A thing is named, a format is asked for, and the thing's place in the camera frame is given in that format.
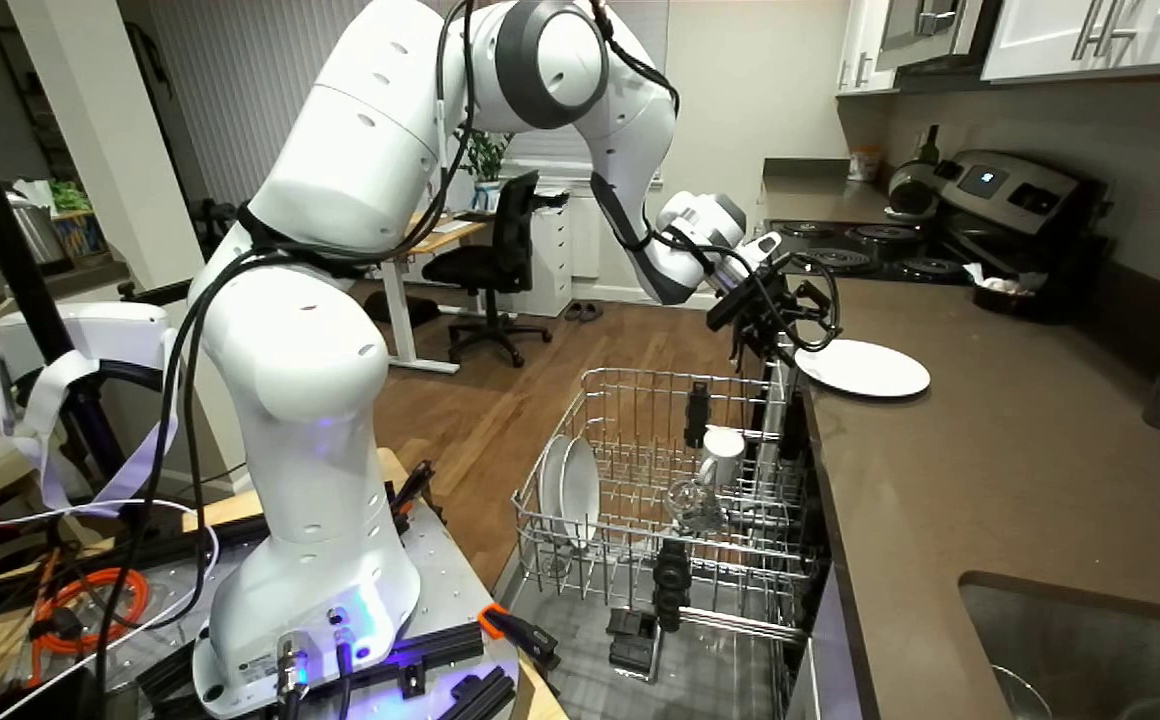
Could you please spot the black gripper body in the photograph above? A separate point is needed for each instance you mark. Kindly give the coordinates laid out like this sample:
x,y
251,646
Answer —
x,y
779,293

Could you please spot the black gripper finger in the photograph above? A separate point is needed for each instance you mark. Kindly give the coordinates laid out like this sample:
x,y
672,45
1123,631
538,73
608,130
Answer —
x,y
749,344
792,357

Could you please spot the white round plate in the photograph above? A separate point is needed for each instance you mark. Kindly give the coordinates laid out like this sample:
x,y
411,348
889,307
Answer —
x,y
865,368

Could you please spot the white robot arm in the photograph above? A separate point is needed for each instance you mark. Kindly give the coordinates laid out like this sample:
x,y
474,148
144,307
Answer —
x,y
331,586

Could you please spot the white plate in rack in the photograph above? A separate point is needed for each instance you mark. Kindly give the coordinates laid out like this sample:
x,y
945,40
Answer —
x,y
555,479
583,492

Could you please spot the white mug in rack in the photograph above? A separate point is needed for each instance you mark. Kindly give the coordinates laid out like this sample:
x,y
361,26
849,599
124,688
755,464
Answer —
x,y
724,443

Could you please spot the black kettle on stove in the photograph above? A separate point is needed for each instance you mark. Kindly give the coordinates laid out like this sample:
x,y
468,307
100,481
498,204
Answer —
x,y
914,187

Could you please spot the black dish on counter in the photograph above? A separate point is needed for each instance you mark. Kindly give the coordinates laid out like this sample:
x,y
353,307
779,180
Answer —
x,y
1007,293

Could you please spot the black office chair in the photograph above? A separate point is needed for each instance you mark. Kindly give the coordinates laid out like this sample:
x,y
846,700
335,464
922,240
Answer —
x,y
498,266

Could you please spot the green potted plant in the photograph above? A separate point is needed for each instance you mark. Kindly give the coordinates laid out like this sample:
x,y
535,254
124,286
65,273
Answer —
x,y
480,162

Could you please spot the white upper cabinets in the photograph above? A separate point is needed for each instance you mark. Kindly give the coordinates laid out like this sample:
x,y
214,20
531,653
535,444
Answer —
x,y
916,45

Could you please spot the wooden standing desk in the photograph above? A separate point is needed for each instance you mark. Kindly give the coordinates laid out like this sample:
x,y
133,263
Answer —
x,y
442,236

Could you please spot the metal wire dishwasher rack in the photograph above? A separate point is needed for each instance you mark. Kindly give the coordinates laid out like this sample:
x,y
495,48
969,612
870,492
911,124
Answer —
x,y
681,532

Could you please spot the black orange handled tool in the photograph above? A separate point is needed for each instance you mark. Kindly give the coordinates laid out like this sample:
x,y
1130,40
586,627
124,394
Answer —
x,y
531,639

